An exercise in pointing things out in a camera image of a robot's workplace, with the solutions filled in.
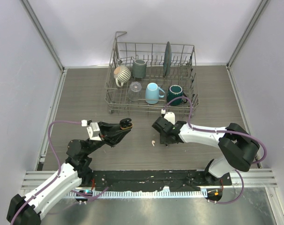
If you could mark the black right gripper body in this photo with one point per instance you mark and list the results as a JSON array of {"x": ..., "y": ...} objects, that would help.
[{"x": 163, "y": 139}]

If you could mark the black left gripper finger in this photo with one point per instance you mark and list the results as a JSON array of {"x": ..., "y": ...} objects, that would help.
[
  {"x": 120, "y": 135},
  {"x": 113, "y": 127}
]

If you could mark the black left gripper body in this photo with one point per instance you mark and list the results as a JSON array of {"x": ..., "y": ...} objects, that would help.
[{"x": 110, "y": 140}]

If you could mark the black earbud charging case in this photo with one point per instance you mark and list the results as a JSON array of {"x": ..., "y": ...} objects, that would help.
[{"x": 126, "y": 123}]

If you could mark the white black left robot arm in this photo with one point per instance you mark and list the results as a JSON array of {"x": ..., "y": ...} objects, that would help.
[{"x": 31, "y": 208}]

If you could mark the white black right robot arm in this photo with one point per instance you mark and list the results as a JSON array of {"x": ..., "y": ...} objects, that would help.
[{"x": 237, "y": 146}]

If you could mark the clear drinking glass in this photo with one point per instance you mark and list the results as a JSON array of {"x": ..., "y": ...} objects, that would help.
[{"x": 134, "y": 91}]

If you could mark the dark green mug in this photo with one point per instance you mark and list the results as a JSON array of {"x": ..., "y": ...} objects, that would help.
[{"x": 173, "y": 92}]

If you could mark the light blue mug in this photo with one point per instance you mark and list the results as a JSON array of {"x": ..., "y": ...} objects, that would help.
[{"x": 153, "y": 93}]

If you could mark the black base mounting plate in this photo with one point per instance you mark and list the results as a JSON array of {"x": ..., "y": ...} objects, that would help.
[{"x": 155, "y": 180}]

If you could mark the striped beige mug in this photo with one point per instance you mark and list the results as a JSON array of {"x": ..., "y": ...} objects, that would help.
[{"x": 122, "y": 75}]

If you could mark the grey green cup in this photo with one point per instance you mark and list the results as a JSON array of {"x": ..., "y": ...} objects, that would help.
[{"x": 139, "y": 68}]

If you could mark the dark green plate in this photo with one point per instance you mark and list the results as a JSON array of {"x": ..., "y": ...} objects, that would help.
[{"x": 167, "y": 60}]

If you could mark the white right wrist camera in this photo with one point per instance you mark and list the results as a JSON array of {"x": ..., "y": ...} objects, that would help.
[{"x": 169, "y": 116}]

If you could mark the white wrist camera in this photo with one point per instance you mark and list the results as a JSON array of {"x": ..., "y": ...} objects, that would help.
[
  {"x": 169, "y": 116},
  {"x": 93, "y": 129}
]

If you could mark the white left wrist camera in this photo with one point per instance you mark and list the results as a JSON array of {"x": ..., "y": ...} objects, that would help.
[{"x": 93, "y": 129}]

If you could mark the metal wire dish rack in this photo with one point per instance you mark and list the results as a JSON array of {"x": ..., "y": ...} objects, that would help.
[{"x": 182, "y": 73}]

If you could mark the white slotted cable duct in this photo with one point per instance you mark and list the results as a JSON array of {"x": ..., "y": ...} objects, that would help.
[{"x": 148, "y": 195}]

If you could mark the aluminium frame rail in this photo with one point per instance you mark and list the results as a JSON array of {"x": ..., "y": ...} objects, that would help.
[{"x": 33, "y": 17}]

